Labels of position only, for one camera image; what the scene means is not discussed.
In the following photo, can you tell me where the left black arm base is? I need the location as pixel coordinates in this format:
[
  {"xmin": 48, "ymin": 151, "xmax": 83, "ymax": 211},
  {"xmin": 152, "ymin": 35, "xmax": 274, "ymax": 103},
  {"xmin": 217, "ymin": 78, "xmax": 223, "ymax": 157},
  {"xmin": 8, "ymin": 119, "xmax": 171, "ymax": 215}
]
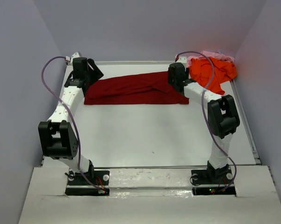
[{"xmin": 65, "ymin": 169, "xmax": 110, "ymax": 196}]

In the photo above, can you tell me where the dark red t shirt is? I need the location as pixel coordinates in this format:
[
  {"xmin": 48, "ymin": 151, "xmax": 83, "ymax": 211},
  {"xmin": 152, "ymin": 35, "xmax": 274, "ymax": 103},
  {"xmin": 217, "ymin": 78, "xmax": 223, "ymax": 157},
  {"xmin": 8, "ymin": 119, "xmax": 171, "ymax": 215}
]
[{"xmin": 84, "ymin": 71, "xmax": 189, "ymax": 105}]

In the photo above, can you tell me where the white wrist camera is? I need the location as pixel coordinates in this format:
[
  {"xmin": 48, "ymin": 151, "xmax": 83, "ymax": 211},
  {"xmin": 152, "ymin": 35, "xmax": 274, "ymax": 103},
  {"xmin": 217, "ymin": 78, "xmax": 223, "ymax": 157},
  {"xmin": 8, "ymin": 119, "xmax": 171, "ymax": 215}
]
[
  {"xmin": 65, "ymin": 52, "xmax": 81, "ymax": 65},
  {"xmin": 175, "ymin": 55, "xmax": 187, "ymax": 63}
]

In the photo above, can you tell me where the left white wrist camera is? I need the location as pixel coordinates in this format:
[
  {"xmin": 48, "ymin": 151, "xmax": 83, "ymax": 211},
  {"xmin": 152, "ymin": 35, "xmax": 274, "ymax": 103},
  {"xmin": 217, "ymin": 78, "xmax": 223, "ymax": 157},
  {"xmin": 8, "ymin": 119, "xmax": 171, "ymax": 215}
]
[{"xmin": 65, "ymin": 52, "xmax": 81, "ymax": 65}]

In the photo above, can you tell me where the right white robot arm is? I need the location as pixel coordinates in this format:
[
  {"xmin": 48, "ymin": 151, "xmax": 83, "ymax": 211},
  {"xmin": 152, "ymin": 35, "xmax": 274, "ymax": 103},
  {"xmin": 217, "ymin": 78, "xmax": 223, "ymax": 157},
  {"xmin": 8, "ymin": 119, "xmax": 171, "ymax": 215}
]
[{"xmin": 168, "ymin": 63, "xmax": 240, "ymax": 183}]

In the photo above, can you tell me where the aluminium table edge rail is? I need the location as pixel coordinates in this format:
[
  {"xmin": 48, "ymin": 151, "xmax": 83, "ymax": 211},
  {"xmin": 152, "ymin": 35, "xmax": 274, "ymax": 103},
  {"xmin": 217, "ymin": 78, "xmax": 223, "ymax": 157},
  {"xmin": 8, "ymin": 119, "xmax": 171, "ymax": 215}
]
[{"xmin": 66, "ymin": 61, "xmax": 178, "ymax": 66}]

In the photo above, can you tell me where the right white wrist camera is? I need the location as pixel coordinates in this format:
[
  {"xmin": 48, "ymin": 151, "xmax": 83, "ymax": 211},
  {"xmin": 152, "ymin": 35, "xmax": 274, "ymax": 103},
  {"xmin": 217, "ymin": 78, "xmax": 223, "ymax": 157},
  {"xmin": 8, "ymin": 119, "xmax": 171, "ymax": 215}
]
[{"xmin": 175, "ymin": 55, "xmax": 187, "ymax": 63}]

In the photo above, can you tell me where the orange t shirt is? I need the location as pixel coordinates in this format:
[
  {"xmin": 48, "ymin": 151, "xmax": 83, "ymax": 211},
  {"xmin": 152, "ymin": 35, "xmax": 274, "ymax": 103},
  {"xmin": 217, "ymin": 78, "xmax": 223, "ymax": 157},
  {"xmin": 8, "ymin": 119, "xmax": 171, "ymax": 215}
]
[{"xmin": 188, "ymin": 57, "xmax": 237, "ymax": 95}]

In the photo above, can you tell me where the pink t shirt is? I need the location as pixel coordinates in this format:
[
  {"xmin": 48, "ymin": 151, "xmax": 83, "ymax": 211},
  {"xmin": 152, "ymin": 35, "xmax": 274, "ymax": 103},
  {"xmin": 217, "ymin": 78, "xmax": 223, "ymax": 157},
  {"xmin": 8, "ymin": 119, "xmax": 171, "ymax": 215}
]
[{"xmin": 186, "ymin": 51, "xmax": 235, "ymax": 68}]

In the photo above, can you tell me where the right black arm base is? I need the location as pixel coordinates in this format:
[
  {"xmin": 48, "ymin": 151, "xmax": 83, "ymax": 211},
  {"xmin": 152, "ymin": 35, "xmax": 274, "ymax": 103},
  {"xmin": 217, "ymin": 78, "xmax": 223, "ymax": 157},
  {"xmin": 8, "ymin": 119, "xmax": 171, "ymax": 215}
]
[{"xmin": 189, "ymin": 163, "xmax": 236, "ymax": 196}]

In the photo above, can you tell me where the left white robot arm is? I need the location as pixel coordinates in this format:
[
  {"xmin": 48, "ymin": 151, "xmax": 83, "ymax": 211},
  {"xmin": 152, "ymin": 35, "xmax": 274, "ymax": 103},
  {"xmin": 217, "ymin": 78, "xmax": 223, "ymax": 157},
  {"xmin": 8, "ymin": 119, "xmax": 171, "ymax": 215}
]
[{"xmin": 38, "ymin": 57, "xmax": 103, "ymax": 184}]

